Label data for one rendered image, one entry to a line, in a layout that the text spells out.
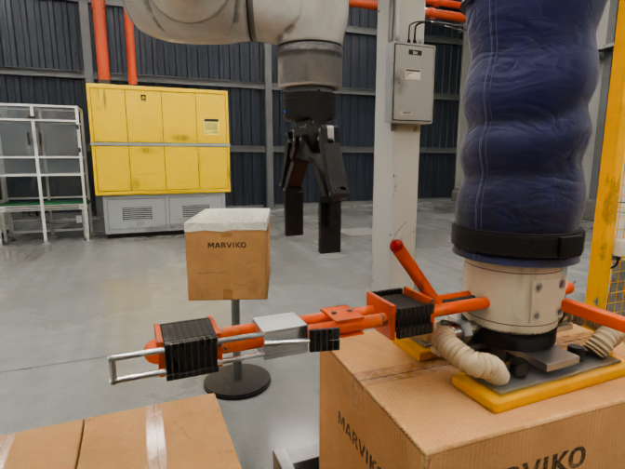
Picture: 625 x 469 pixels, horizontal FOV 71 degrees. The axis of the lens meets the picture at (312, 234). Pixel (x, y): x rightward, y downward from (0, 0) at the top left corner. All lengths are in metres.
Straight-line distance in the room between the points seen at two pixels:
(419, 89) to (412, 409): 1.36
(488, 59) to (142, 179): 7.29
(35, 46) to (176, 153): 4.63
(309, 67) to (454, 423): 0.55
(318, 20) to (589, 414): 0.71
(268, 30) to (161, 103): 7.33
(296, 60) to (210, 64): 10.81
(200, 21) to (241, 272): 1.75
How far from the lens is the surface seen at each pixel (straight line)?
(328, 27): 0.62
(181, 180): 7.89
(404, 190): 1.87
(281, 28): 0.62
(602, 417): 0.89
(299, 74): 0.60
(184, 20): 0.60
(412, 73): 1.84
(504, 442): 0.75
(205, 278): 2.27
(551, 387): 0.85
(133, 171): 7.86
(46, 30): 11.53
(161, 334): 0.64
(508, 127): 0.79
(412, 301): 0.77
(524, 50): 0.81
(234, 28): 0.63
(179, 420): 1.51
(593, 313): 0.87
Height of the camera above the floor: 1.34
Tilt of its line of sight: 10 degrees down
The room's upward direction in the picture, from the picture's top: straight up
